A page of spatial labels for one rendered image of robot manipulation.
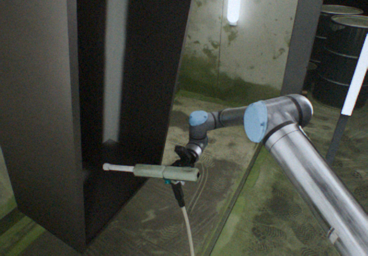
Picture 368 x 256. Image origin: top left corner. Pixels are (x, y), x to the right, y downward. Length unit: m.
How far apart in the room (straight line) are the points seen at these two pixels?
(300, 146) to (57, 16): 0.64
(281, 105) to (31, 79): 0.67
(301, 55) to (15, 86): 2.31
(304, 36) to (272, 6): 0.37
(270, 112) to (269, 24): 1.91
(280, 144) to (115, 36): 0.88
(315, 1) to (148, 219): 2.06
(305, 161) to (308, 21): 1.97
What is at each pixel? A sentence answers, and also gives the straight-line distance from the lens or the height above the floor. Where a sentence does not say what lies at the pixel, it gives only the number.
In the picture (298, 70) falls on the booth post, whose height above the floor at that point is 0.54.
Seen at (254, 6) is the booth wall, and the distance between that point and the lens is 2.70.
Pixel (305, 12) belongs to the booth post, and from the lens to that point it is 2.63.
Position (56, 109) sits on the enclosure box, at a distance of 0.76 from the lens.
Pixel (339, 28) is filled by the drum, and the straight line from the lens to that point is 3.18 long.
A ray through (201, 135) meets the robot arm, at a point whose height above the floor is 0.68.
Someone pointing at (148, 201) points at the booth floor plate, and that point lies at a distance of 1.93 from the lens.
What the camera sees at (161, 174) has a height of 0.65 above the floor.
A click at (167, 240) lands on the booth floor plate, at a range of 1.73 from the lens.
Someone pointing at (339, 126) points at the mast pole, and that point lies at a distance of 2.02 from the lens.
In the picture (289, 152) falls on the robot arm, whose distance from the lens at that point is 0.78.
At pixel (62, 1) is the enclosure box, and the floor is 1.38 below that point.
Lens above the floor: 1.46
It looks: 31 degrees down
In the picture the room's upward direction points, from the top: straight up
